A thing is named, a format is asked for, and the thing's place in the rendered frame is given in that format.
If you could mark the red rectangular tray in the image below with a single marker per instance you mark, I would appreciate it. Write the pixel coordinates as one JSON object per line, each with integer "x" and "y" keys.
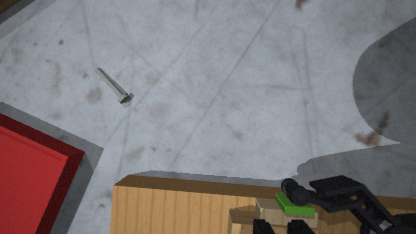
{"x": 32, "y": 188}

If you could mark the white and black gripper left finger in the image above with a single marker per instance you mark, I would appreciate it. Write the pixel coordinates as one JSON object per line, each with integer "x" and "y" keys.
{"x": 260, "y": 226}

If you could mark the grey metal screw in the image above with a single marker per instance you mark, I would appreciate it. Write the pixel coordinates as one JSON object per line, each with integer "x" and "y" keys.
{"x": 122, "y": 97}

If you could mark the light brown wooden board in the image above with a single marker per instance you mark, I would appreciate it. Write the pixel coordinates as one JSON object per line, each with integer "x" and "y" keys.
{"x": 156, "y": 205}

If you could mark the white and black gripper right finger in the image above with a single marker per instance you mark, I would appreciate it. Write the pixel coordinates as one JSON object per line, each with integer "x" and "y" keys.
{"x": 298, "y": 226}

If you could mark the small wooden block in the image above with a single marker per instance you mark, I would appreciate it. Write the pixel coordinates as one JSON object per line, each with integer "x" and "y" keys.
{"x": 241, "y": 222}

